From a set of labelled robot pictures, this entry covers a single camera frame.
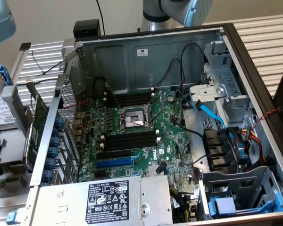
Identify black power cord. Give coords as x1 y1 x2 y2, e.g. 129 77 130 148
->
96 0 106 36

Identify grey parts rack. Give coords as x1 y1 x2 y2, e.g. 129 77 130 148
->
0 84 42 208

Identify blue expansion slot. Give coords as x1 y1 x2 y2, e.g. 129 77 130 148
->
95 158 134 169

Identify blue disk carrier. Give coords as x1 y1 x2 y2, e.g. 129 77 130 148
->
208 192 283 218

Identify silver CPU socket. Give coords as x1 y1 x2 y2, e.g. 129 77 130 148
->
117 105 154 133

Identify blue plastic disk rail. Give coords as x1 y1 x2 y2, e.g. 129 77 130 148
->
0 64 14 87

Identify silver power supply unit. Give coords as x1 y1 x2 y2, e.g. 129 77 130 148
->
29 174 174 226

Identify black box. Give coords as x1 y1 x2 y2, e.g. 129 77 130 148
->
73 19 102 39

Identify red yellow power wires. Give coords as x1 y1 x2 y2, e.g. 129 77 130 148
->
241 127 266 163

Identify metal locking lever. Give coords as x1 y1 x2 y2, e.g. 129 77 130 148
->
105 81 121 110
148 108 166 125

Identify green graphics card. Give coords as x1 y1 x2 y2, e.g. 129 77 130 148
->
22 77 50 172

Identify thick black cable loop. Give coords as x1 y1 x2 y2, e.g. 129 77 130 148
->
180 42 206 94

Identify silver drive bay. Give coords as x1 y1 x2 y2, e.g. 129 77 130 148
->
188 41 255 124

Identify thin black table wire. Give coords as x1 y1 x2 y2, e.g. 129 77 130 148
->
16 77 59 86
32 50 64 77

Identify grey disk bay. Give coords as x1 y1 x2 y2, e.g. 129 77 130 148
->
198 166 283 222

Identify blue case latch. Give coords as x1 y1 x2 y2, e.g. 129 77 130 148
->
6 211 18 226

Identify silver chipset heatsink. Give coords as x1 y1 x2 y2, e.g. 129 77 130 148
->
146 164 168 177

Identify silver hard disk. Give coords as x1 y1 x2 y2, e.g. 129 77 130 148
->
0 73 16 131

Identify blue SATA wire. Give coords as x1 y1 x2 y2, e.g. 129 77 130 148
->
193 100 248 163

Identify green motherboard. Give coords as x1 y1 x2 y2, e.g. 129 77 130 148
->
74 88 200 189

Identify long black expansion slot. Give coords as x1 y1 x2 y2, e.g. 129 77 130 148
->
96 150 133 160

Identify red black twisted wire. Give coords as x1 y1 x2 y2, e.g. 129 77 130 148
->
249 107 283 130

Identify curved black cable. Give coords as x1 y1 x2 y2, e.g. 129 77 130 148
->
173 89 203 140

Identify open grey PC case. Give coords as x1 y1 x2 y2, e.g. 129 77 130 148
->
25 22 283 226

